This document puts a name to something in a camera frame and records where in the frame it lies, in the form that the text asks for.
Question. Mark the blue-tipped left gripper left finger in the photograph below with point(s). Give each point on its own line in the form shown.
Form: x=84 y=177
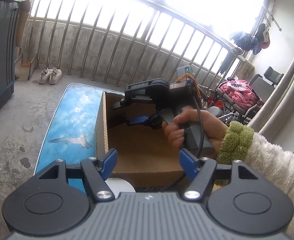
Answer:
x=95 y=172

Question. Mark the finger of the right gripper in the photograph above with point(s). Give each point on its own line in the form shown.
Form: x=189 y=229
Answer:
x=126 y=103
x=154 y=122

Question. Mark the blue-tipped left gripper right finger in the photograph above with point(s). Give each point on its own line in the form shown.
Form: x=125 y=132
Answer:
x=200 y=172

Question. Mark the white vitamin bottle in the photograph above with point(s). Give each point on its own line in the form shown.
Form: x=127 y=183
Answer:
x=118 y=185

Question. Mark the person's right hand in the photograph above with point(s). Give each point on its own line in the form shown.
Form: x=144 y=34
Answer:
x=201 y=121

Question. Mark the brown cardboard box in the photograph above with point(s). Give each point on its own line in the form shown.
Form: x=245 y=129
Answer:
x=145 y=159

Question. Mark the blue ocean print table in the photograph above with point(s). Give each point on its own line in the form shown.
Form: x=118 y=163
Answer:
x=71 y=133

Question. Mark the wheelchair with pink blanket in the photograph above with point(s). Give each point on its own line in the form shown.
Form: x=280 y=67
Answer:
x=239 y=100

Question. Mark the pair of white sneakers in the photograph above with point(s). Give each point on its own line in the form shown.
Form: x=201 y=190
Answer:
x=50 y=75

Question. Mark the beige curtain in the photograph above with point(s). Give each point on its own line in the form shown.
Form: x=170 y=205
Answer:
x=275 y=120

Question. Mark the metal balcony railing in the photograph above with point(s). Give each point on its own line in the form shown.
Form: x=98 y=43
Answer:
x=121 y=41

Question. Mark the hanging dark clothes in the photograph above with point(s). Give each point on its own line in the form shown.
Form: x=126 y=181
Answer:
x=254 y=43

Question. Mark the dark green slatted cabinet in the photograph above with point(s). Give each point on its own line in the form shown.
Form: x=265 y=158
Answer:
x=9 y=17

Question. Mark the black camera box green light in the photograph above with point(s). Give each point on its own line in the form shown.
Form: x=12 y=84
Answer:
x=184 y=73

